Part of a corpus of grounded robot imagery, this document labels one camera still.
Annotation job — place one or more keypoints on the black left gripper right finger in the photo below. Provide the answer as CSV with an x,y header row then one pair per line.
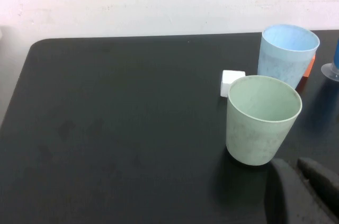
x,y
325,187

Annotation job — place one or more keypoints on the orange foam block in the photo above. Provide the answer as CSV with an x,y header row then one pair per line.
x,y
309,67

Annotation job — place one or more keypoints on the white foam cube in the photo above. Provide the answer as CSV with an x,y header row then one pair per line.
x,y
227,82

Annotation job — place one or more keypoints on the light blue plastic cup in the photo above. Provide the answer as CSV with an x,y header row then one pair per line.
x,y
280,62

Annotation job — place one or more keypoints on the pale green plastic cup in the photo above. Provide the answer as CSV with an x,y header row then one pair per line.
x,y
254,134

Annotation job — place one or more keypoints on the blue cone cup clear base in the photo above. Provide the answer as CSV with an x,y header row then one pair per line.
x,y
335,61

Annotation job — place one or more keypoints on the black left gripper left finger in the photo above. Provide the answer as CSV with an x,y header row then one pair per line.
x,y
280,197

